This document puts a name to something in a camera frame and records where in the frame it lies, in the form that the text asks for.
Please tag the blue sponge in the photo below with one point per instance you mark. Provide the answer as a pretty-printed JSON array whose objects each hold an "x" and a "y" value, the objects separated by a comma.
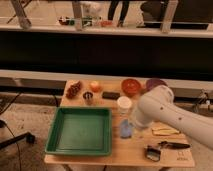
[{"x": 126, "y": 129}]

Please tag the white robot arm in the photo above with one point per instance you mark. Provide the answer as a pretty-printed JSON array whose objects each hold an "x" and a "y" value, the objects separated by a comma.
[{"x": 157, "y": 104}]

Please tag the small metal cup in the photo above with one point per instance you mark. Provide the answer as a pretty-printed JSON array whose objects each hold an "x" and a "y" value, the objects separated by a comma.
[{"x": 88, "y": 97}]

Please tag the white paper cup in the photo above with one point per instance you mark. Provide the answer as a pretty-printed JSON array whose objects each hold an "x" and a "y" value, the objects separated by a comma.
[{"x": 124, "y": 104}]

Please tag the black rectangular block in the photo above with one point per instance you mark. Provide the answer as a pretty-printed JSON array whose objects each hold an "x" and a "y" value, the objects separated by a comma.
[{"x": 110, "y": 95}]

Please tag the orange fruit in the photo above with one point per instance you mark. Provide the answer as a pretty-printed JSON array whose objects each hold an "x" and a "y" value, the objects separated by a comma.
[{"x": 95, "y": 86}]

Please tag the red bowl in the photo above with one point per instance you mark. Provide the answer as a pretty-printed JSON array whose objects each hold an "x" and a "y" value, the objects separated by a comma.
[{"x": 131, "y": 87}]

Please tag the red grape bunch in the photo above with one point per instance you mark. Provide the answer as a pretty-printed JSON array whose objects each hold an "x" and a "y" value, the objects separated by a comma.
[{"x": 73, "y": 90}]

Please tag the purple bowl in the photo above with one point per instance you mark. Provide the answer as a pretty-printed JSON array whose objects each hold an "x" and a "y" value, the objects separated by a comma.
[{"x": 153, "y": 82}]

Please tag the green plastic tray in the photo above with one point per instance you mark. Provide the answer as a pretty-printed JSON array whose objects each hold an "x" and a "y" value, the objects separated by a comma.
[{"x": 80, "y": 131}]

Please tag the wooden folding table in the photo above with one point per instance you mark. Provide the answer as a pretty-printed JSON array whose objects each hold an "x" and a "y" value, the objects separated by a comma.
[{"x": 125, "y": 152}]

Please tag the yellow banana toy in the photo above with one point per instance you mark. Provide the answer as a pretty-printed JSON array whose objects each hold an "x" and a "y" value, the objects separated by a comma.
[{"x": 164, "y": 131}]

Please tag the black metal clip brush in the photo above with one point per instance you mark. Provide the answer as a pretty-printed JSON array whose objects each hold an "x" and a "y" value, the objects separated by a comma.
[{"x": 153, "y": 153}]

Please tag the black stand leg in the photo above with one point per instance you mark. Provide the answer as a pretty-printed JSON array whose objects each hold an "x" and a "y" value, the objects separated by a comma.
[{"x": 30, "y": 138}]

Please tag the black handled knife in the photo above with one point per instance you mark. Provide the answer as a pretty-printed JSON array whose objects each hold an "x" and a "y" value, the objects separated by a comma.
[{"x": 173, "y": 145}]

